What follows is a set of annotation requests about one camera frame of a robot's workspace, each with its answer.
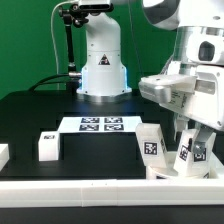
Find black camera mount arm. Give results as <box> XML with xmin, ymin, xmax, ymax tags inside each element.
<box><xmin>59</xmin><ymin>5</ymin><xmax>88</xmax><ymax>94</ymax></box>

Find white cable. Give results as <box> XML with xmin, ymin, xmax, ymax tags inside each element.
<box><xmin>50</xmin><ymin>0</ymin><xmax>79</xmax><ymax>91</ymax></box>

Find white sheet with tags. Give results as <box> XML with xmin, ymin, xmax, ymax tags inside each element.
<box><xmin>58</xmin><ymin>116</ymin><xmax>142</xmax><ymax>133</ymax></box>

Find white block at left edge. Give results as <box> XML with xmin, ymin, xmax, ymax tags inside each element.
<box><xmin>0</xmin><ymin>144</ymin><xmax>9</xmax><ymax>171</ymax></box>

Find black cables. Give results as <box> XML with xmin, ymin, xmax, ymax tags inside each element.
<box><xmin>28</xmin><ymin>73</ymin><xmax>81</xmax><ymax>92</ymax></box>

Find white obstacle wall frame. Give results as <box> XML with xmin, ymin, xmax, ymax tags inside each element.
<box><xmin>0</xmin><ymin>156</ymin><xmax>224</xmax><ymax>209</ymax></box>

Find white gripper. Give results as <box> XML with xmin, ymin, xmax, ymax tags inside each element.
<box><xmin>139</xmin><ymin>65</ymin><xmax>224</xmax><ymax>154</ymax></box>

